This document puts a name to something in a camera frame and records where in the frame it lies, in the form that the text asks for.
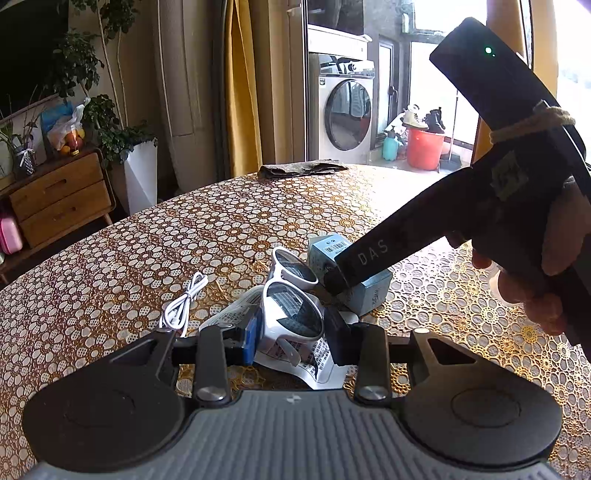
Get small potted grass plant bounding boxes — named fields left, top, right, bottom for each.
left=1, top=86, right=40, bottom=180

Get black wall television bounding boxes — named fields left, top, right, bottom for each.
left=1, top=0, right=69, bottom=118

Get person's right hand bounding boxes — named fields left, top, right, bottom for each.
left=445, top=176, right=591, bottom=337

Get black folded cloth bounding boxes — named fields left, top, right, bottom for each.
left=259, top=159, right=348, bottom=180

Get white round sunglasses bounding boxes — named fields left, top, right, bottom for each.
left=259, top=247, right=325, bottom=366

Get bag of fruit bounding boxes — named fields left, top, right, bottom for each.
left=43, top=97, right=90, bottom=157

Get white front-load washing machine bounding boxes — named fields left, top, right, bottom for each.
left=308, top=53, right=375, bottom=164

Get printed white plastic wrapper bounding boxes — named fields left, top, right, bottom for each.
left=200, top=285, right=355, bottom=390

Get wooden tv sideboard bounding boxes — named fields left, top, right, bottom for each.
left=1, top=145, right=116, bottom=286

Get white coiled cable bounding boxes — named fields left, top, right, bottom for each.
left=158, top=270, right=211, bottom=338

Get pink small case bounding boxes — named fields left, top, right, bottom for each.
left=0, top=214, right=23, bottom=255

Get small light blue box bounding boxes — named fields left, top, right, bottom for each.
left=308, top=233, right=393, bottom=316

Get white tall planter pot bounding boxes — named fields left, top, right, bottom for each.
left=110, top=141, right=157, bottom=215

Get yellow curtain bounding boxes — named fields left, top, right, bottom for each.
left=224, top=0, right=263, bottom=177

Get tall green potted tree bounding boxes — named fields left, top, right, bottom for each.
left=48, top=0, right=157, bottom=166

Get teal spray bottle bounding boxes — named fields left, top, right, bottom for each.
left=382, top=130, right=403, bottom=162

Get red plastic bucket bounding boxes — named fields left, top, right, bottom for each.
left=407, top=128, right=445, bottom=171

